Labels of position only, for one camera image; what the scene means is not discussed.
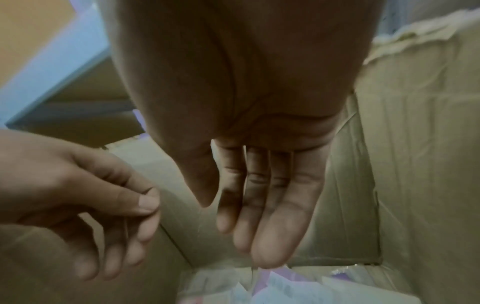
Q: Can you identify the person's left hand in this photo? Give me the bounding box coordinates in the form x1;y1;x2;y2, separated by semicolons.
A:
0;128;163;281

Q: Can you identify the person's right hand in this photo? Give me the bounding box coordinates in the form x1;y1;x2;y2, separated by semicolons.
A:
98;0;384;269

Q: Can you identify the brown cardboard box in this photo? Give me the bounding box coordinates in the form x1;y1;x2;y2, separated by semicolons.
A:
0;18;480;304

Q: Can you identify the pile of white purple packets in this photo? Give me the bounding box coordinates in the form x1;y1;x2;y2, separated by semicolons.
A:
177;265;415;304

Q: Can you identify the blue metal shelf frame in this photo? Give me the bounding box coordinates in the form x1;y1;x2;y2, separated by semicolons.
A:
0;5;145;132

